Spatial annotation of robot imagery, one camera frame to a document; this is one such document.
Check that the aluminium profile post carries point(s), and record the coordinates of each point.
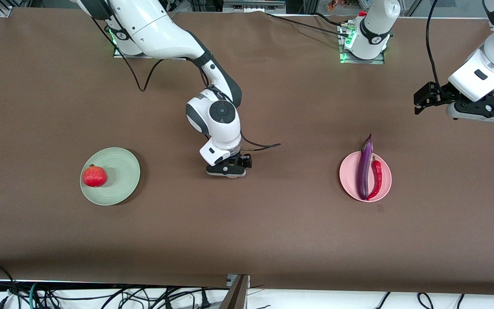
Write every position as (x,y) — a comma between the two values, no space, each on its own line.
(237,296)

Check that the red apple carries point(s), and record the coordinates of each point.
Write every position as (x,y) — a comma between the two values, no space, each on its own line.
(94,176)

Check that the red chili pepper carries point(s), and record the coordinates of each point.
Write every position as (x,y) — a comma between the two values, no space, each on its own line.
(378,174)

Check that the purple eggplant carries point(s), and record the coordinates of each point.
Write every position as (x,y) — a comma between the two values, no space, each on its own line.
(363,171)

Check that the light green plate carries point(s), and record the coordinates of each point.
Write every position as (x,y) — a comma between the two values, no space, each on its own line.
(120,180)

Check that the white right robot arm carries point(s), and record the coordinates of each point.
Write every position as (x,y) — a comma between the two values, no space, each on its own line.
(152,30)

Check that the grey background device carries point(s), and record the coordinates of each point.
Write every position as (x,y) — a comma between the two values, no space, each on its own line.
(253,5)

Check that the pink plate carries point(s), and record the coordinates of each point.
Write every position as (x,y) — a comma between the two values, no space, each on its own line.
(347,176)

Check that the brown table cover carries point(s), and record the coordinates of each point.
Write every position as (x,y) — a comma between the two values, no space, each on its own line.
(247,240)

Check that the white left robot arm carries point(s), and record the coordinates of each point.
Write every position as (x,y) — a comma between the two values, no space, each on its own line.
(371,34)

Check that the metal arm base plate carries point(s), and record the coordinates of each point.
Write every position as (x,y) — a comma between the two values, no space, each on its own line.
(120,53)
(347,59)

